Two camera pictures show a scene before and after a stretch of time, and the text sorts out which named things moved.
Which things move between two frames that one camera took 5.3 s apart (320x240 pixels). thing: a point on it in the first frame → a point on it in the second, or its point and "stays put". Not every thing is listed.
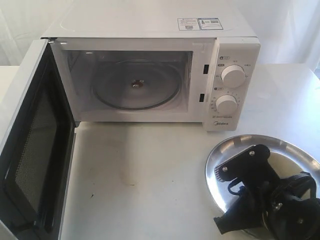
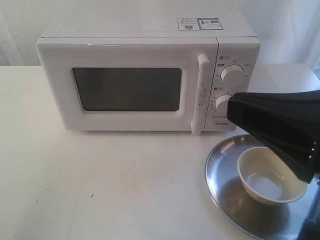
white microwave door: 35,155 → 131,84
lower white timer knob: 226,104 stays put
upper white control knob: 233,76 stays put
